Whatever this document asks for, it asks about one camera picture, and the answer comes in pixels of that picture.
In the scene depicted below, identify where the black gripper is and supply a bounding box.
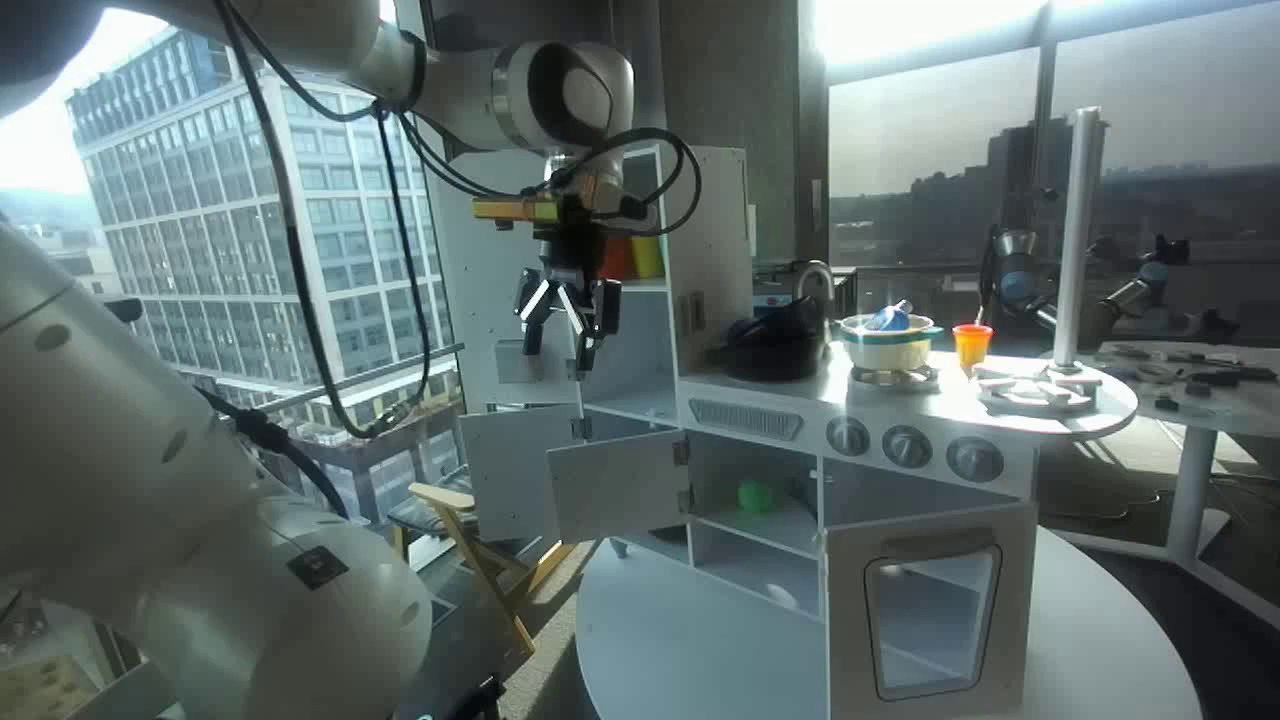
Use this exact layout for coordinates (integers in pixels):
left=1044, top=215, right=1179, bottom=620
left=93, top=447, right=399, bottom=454
left=517, top=197, right=630, bottom=377

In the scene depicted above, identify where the tall white dispenser door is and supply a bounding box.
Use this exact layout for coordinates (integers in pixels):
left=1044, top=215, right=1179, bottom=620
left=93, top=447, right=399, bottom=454
left=430, top=144, right=587, bottom=413

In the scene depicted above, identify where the narrow white cabinet door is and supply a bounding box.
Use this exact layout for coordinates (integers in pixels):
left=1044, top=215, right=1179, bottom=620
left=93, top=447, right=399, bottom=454
left=456, top=405, right=584, bottom=543

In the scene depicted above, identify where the wide white cabinet door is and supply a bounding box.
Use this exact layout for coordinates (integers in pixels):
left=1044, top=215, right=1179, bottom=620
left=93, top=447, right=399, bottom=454
left=545, top=428, right=691, bottom=543

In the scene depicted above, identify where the white oven door with window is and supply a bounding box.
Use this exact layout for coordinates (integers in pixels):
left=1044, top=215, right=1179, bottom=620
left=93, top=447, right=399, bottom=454
left=823, top=500, right=1044, bottom=720

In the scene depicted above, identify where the orange toy cup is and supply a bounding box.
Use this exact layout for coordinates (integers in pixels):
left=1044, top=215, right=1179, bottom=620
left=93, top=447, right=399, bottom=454
left=594, top=234, right=640, bottom=282

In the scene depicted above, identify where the yellow toy cup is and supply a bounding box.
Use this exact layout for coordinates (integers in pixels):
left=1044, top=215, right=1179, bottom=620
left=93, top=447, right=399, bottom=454
left=630, top=232, right=666, bottom=282

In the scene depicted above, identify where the white toy kitchen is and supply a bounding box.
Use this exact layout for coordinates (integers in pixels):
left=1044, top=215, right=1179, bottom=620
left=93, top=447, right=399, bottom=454
left=456, top=140, right=1143, bottom=720

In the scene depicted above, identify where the black toy pot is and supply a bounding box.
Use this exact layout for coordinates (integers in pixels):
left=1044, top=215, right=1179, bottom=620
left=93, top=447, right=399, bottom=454
left=718, top=297, right=833, bottom=388

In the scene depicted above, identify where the wooden chair with grey cushion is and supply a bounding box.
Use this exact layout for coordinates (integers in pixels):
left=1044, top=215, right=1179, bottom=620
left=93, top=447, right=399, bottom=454
left=402, top=477, right=599, bottom=659

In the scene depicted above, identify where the grey toy faucet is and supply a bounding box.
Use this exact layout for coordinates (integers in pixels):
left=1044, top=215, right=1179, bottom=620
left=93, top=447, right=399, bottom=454
left=790, top=257, right=838, bottom=319

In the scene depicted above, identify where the small green toy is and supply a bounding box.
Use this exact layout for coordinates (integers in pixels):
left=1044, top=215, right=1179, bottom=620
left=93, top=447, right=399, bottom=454
left=730, top=477, right=782, bottom=521

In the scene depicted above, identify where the grey round stove knob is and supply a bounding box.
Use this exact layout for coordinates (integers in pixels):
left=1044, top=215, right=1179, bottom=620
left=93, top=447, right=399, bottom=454
left=881, top=422, right=935, bottom=472
left=823, top=414, right=873, bottom=461
left=943, top=434, right=1007, bottom=489

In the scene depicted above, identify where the white teal toy bowl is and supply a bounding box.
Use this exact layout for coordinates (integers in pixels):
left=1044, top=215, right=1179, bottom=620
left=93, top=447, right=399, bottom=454
left=833, top=298, right=943, bottom=379

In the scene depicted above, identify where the grey office building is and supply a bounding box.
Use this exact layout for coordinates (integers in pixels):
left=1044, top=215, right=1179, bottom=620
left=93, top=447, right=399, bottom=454
left=65, top=33, right=458, bottom=413

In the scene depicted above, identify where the orange cup with straw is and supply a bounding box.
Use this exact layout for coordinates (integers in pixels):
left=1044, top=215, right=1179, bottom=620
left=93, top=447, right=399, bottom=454
left=947, top=309, right=998, bottom=379

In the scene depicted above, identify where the grey toy stove tray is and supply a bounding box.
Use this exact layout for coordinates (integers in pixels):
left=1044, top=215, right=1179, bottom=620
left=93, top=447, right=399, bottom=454
left=977, top=364, right=1106, bottom=422

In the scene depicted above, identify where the white upright pole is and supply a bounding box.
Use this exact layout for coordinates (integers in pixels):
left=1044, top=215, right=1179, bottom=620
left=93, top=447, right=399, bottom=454
left=1049, top=107, right=1113, bottom=379

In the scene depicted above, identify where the black tools pile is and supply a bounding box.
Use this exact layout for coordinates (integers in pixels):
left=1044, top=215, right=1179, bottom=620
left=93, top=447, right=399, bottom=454
left=1104, top=339, right=1280, bottom=413

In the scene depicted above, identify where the white side table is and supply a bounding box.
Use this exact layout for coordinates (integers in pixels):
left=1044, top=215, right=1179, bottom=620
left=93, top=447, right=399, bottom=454
left=1090, top=334, right=1280, bottom=574

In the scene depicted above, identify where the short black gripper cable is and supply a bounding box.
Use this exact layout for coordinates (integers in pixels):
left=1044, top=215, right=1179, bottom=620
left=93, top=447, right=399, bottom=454
left=548, top=122, right=702, bottom=244

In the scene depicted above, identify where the long black arm cable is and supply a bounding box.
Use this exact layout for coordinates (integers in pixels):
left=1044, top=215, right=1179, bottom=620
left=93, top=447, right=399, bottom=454
left=208, top=0, right=441, bottom=444

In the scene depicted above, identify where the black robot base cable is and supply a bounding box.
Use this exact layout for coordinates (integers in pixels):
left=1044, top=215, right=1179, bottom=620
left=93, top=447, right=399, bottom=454
left=196, top=379, right=357, bottom=521

